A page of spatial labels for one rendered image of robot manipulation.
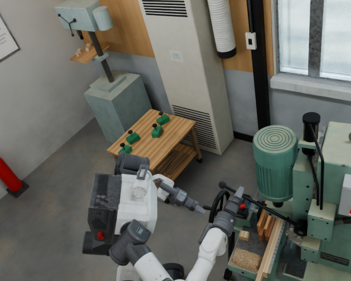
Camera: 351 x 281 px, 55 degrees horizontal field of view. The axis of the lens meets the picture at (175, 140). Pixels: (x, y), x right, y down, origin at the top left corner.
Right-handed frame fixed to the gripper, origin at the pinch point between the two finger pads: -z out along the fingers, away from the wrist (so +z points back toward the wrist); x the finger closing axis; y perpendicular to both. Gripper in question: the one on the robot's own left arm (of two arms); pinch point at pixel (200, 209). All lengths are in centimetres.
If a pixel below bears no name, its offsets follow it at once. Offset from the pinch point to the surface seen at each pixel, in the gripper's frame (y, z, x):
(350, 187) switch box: 25, -33, 82
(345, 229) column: 19, -51, 53
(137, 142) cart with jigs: 33, 71, -107
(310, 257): 3, -48, 41
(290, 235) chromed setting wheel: 8, -38, 36
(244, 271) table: -16.4, -30.5, 22.8
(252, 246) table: -3.9, -29.5, 18.7
